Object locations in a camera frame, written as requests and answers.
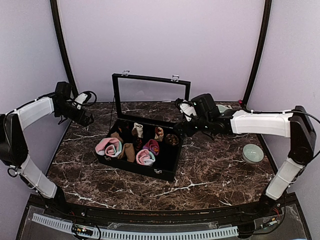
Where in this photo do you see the square floral ceramic plate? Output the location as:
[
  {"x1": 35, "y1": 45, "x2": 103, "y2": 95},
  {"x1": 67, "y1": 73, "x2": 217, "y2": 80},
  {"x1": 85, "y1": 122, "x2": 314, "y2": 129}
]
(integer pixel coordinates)
[{"x1": 221, "y1": 104, "x2": 234, "y2": 111}]

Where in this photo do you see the celadon bowl on plate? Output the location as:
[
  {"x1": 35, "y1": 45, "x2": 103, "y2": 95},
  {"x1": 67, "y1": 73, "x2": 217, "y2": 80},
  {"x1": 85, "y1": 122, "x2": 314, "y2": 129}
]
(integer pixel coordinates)
[{"x1": 217, "y1": 104, "x2": 228, "y2": 113}]

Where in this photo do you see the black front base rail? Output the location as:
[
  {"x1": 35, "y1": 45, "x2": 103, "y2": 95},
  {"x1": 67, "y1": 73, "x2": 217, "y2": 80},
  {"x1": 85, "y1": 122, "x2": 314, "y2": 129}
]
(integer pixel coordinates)
[{"x1": 27, "y1": 192, "x2": 298, "y2": 226}]

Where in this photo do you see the brown argyle sock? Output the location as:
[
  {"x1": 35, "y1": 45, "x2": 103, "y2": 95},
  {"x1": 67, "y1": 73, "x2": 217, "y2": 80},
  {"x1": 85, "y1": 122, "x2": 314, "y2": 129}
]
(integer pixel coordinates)
[{"x1": 164, "y1": 133, "x2": 180, "y2": 146}]

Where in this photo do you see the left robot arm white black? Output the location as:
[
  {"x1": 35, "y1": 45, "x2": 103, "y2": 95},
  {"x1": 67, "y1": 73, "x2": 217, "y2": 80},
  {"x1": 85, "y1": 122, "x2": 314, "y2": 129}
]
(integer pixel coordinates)
[{"x1": 0, "y1": 81, "x2": 98, "y2": 218}]

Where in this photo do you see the black frame post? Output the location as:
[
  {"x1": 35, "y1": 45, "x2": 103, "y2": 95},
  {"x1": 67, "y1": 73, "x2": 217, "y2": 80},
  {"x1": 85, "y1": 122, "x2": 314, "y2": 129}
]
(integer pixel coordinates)
[
  {"x1": 49, "y1": 0, "x2": 79, "y2": 97},
  {"x1": 242, "y1": 0, "x2": 273, "y2": 107}
]

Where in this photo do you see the rolled white brown sock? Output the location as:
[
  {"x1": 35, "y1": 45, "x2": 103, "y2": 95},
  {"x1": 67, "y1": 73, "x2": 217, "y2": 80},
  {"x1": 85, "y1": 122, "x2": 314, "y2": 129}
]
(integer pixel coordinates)
[{"x1": 131, "y1": 122, "x2": 144, "y2": 139}]

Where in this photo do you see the celadon bowl on table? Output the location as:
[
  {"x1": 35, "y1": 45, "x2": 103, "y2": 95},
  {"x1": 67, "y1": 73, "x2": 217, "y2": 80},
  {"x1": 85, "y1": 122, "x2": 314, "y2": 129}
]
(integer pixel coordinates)
[{"x1": 242, "y1": 144, "x2": 265, "y2": 165}]

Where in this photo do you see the pink mint patterned sock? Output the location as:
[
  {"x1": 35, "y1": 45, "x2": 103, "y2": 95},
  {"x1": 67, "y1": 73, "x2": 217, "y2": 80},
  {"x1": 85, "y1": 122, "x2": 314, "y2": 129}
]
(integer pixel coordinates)
[{"x1": 135, "y1": 149, "x2": 156, "y2": 167}]

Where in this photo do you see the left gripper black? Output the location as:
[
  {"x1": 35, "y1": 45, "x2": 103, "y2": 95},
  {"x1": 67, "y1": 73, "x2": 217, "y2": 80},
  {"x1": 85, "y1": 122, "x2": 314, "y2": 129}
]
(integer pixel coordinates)
[{"x1": 56, "y1": 102, "x2": 94, "y2": 127}]

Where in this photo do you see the rolled brown orange sock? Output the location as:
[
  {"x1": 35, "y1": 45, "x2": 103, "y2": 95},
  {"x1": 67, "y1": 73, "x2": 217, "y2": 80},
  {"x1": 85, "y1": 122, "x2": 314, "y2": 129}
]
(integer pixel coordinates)
[{"x1": 110, "y1": 128, "x2": 124, "y2": 143}]

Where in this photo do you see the rolled cream brown sock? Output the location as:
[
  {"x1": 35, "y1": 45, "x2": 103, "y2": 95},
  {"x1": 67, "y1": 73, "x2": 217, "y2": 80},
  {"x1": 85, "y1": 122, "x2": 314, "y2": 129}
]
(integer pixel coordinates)
[{"x1": 154, "y1": 126, "x2": 164, "y2": 142}]

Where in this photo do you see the white slotted cable duct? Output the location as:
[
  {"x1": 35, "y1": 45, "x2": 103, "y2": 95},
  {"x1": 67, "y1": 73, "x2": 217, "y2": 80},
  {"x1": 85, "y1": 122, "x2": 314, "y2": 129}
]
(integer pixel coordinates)
[{"x1": 31, "y1": 213, "x2": 239, "y2": 240}]

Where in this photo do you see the left black frame post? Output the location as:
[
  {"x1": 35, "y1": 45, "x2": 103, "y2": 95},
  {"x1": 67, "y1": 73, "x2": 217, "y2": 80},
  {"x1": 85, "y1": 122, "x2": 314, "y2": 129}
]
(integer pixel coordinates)
[{"x1": 49, "y1": 0, "x2": 79, "y2": 97}]

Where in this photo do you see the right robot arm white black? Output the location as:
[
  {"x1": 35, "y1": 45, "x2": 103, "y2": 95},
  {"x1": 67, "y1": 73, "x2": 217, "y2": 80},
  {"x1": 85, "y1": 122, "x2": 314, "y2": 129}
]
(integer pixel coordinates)
[{"x1": 174, "y1": 93, "x2": 319, "y2": 217}]

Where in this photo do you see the right black frame post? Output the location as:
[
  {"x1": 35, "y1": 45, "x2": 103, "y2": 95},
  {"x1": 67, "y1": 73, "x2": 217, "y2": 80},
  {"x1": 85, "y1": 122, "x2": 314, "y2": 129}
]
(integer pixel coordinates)
[{"x1": 242, "y1": 0, "x2": 273, "y2": 107}]

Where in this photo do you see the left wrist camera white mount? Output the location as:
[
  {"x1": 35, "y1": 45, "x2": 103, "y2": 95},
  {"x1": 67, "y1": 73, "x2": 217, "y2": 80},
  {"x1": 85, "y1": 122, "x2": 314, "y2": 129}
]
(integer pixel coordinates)
[{"x1": 72, "y1": 92, "x2": 92, "y2": 110}]

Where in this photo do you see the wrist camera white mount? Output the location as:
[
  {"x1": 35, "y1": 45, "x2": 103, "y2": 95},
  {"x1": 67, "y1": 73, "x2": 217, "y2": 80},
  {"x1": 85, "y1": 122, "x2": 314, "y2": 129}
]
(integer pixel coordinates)
[
  {"x1": 72, "y1": 92, "x2": 92, "y2": 110},
  {"x1": 174, "y1": 98, "x2": 197, "y2": 122}
]

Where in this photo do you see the rolled tan sock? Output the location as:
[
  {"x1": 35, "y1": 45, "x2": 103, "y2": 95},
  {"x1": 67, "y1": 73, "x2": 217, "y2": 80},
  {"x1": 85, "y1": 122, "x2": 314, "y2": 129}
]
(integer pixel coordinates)
[{"x1": 117, "y1": 143, "x2": 136, "y2": 163}]

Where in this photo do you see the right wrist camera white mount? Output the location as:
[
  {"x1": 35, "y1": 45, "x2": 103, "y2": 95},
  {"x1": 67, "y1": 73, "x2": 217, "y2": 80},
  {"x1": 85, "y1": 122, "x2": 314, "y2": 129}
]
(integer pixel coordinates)
[{"x1": 174, "y1": 98, "x2": 197, "y2": 122}]

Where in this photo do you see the black glass-lid storage box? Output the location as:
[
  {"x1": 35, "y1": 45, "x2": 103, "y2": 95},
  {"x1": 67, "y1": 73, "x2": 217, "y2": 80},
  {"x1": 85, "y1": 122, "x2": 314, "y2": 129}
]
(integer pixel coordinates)
[{"x1": 95, "y1": 73, "x2": 191, "y2": 182}]

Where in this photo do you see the rolled pink white sock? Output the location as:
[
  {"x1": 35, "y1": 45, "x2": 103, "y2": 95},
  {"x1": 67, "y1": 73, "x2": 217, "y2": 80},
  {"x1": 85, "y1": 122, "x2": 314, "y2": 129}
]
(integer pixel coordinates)
[{"x1": 95, "y1": 137, "x2": 123, "y2": 158}]

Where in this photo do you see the rolled purple orange sock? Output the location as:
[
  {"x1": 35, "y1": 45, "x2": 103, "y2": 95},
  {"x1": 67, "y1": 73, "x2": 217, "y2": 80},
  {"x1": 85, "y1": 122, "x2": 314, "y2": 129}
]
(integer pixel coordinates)
[{"x1": 142, "y1": 139, "x2": 160, "y2": 156}]

